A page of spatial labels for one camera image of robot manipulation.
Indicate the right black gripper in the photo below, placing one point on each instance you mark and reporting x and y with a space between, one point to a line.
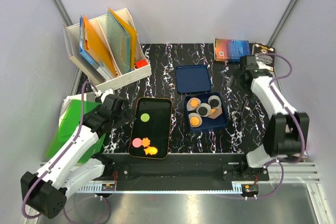
231 80

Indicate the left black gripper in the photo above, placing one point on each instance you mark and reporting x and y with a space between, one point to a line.
127 116

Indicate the blue tin lid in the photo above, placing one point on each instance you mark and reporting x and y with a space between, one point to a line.
192 79

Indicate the orange leaf cookie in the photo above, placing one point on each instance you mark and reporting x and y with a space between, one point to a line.
194 103

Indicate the orange dotted round cookie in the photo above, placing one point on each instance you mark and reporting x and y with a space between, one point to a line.
194 121

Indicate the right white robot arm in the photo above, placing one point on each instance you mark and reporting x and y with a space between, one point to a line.
286 135

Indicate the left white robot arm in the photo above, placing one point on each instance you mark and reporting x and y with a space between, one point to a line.
48 189

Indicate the green round cookie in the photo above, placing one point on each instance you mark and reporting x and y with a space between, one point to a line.
145 117

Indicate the blue orange book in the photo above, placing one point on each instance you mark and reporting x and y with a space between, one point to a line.
230 50

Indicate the pink round cookie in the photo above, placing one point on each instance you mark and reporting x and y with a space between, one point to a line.
136 143

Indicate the black gold-rimmed tray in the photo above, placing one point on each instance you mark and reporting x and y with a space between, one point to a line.
157 129

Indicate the orange flower cookie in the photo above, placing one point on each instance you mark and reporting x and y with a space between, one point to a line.
145 142

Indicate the white paper cookie cup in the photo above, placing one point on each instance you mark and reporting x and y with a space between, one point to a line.
205 105

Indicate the black paperback book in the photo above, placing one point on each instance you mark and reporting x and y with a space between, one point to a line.
264 60

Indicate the blue tin box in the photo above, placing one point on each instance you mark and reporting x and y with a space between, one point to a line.
208 124

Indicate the red small box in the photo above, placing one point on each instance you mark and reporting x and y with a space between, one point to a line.
141 63

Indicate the orange fish cookie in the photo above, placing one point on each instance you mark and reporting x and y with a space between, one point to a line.
151 150

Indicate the white file organizer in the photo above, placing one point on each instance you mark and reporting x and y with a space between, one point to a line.
75 45

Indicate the green clip file folder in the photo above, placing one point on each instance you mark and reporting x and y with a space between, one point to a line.
67 128

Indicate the teal speckled folder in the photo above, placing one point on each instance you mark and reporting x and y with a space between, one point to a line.
119 42

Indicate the yellow orange folder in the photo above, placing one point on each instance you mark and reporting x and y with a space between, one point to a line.
127 21

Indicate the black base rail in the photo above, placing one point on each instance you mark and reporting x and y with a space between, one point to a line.
184 173

